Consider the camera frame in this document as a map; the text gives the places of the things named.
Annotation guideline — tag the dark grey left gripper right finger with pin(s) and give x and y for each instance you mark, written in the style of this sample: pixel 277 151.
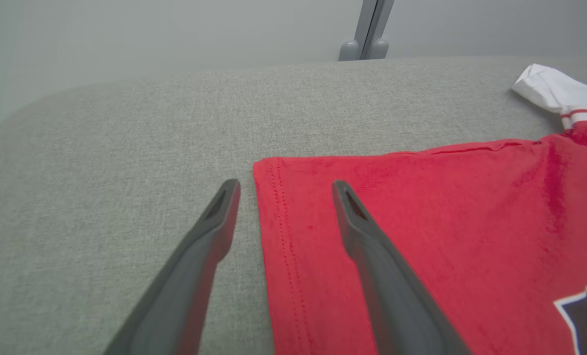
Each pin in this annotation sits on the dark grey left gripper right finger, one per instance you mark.
pixel 392 296

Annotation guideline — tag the red sports shorts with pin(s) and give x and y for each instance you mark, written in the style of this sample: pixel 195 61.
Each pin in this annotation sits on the red sports shorts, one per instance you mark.
pixel 471 222

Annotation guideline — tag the grey post with round feet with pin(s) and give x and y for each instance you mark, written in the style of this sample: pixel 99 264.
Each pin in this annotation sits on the grey post with round feet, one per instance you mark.
pixel 370 29

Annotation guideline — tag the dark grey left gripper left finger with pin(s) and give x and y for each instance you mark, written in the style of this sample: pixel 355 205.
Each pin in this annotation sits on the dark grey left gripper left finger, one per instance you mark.
pixel 190 281

